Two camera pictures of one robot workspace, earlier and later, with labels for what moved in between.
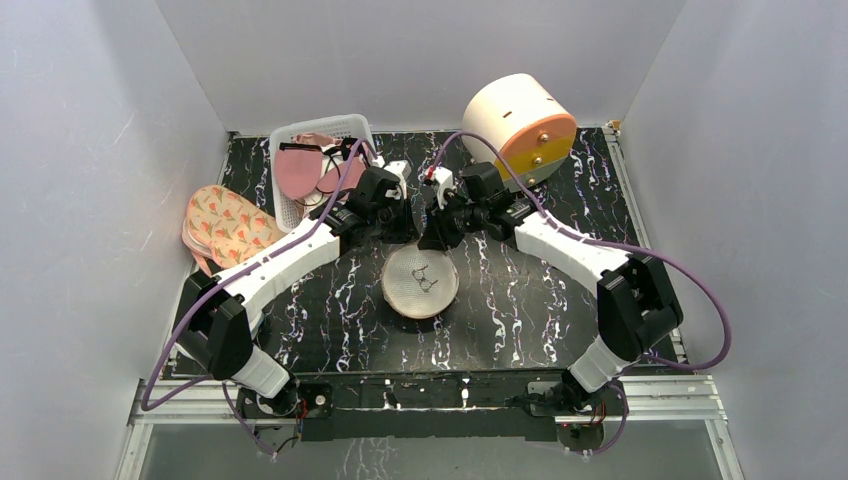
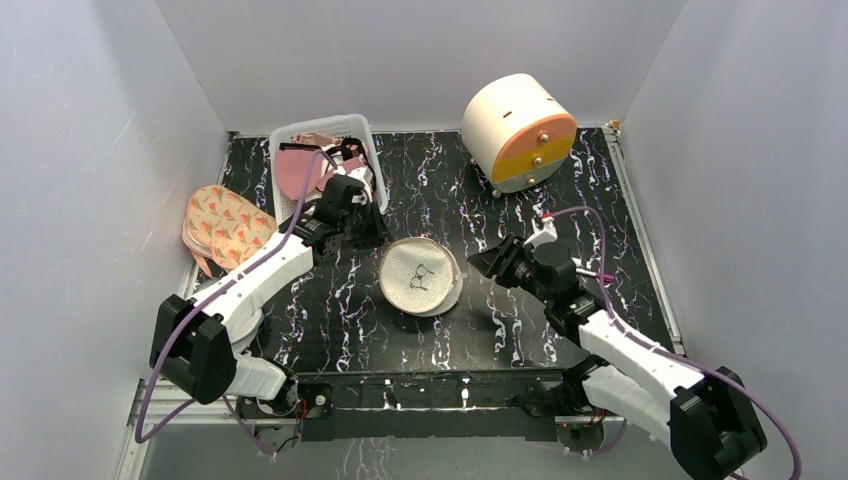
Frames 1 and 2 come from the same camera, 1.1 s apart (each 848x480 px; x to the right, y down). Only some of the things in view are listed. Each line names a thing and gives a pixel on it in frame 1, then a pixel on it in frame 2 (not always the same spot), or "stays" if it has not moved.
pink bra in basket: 298,171 stays
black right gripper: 440,225 to 506,260
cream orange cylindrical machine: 532,125 stays
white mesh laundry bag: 419,283 stays
